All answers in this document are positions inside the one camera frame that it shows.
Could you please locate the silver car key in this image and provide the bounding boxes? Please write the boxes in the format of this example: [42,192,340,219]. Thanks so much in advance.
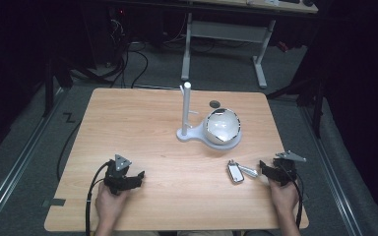
[226,158,260,185]

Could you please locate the person's left hand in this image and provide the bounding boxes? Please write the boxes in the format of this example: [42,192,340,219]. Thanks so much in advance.
[94,181,130,231]

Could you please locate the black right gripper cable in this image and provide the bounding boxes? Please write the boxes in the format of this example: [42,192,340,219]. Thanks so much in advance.
[286,170,305,229]

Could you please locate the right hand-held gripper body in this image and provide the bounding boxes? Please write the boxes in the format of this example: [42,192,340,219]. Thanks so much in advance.
[272,149,308,188]

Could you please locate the person's right hand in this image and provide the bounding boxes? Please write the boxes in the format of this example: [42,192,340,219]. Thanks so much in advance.
[268,178,299,218]

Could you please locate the desk with white legs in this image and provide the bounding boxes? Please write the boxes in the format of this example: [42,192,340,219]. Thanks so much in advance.
[176,0,320,90]

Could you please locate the metal floor rail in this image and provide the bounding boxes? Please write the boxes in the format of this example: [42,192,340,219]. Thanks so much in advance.
[0,87,67,235]
[299,106,365,236]

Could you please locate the bundle of black floor cables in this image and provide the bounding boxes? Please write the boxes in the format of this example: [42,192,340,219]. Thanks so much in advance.
[70,13,191,89]

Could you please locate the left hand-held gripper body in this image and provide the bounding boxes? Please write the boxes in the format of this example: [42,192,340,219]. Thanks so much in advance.
[103,153,133,197]

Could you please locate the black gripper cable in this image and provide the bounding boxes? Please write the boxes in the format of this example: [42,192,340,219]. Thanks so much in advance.
[85,161,112,236]
[286,170,305,229]

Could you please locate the white stand with post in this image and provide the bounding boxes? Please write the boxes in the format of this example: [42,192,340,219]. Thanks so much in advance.
[175,81,244,151]

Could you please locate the black metal stand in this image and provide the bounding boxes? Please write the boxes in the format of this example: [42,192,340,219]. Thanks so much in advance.
[41,48,74,118]
[266,73,327,140]

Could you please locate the black tape strip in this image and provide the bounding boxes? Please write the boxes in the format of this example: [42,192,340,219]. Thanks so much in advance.
[41,198,67,207]

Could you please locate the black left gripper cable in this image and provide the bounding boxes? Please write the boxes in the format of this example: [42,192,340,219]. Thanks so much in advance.
[85,161,112,236]

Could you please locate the white bowl with dark rim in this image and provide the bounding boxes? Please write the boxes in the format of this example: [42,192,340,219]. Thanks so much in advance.
[203,107,242,146]

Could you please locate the thin black floor cable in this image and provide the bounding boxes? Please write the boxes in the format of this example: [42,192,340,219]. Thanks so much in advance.
[56,119,84,182]

